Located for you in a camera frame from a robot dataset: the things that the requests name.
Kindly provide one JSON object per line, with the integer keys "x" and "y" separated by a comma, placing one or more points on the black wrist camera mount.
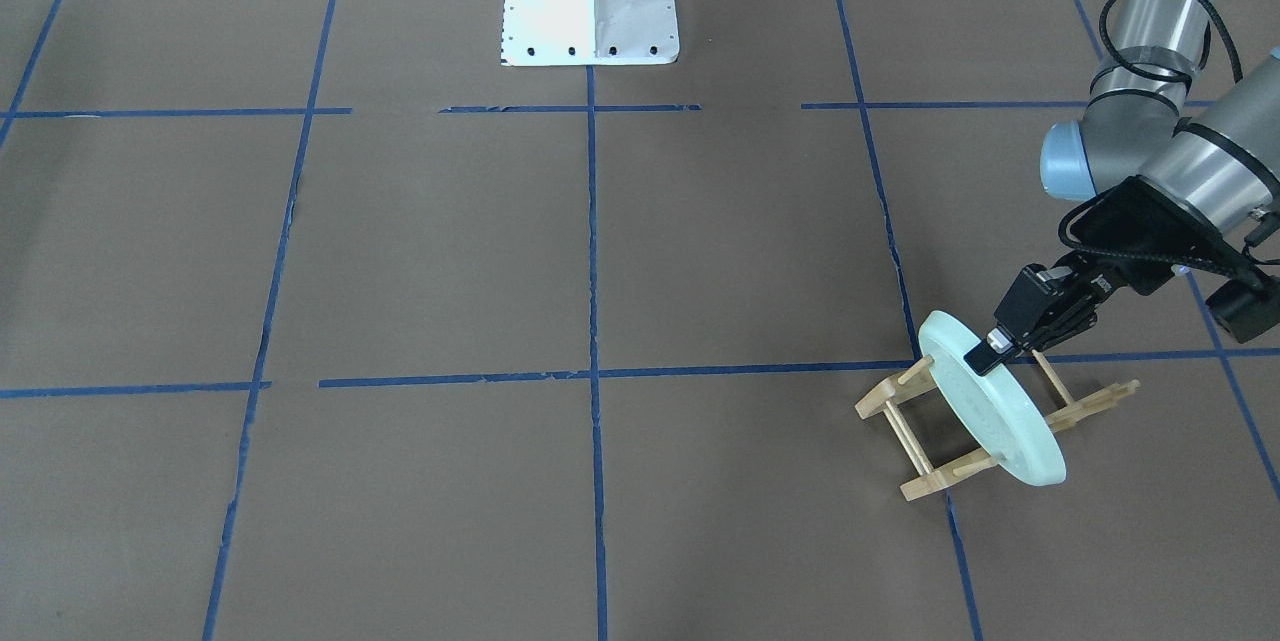
{"x": 1245, "y": 312}

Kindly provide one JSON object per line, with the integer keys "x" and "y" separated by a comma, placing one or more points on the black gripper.
{"x": 1097, "y": 283}

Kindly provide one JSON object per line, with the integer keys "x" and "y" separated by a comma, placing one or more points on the wooden dish rack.
{"x": 893, "y": 392}

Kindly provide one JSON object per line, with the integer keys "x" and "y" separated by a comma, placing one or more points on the light green ceramic plate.
{"x": 995, "y": 409}

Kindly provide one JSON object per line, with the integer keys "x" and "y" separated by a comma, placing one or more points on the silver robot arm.
{"x": 1173, "y": 164}

